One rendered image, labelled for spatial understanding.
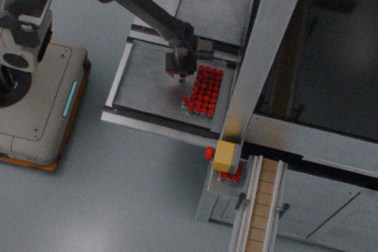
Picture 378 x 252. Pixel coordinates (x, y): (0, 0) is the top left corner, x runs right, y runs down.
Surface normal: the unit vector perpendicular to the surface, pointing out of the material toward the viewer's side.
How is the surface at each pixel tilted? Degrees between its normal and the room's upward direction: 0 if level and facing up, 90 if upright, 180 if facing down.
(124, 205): 0
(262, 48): 90
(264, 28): 90
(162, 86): 0
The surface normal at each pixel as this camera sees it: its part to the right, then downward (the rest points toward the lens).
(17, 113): 0.07, -0.44
